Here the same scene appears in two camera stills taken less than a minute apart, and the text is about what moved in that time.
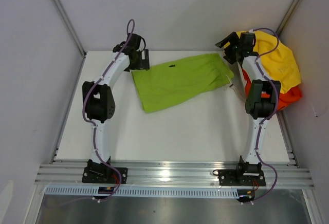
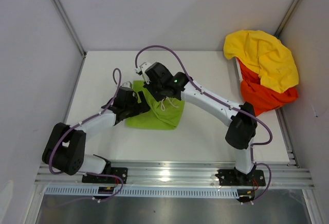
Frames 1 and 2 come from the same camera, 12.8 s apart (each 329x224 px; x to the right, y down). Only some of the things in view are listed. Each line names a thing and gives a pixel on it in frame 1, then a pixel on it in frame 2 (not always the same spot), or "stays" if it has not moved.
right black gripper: x=233 y=38 → x=149 y=87
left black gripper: x=143 y=64 → x=145 y=108
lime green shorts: x=175 y=82 → x=165 y=114
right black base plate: x=241 y=177 stays
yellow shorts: x=280 y=65 stays
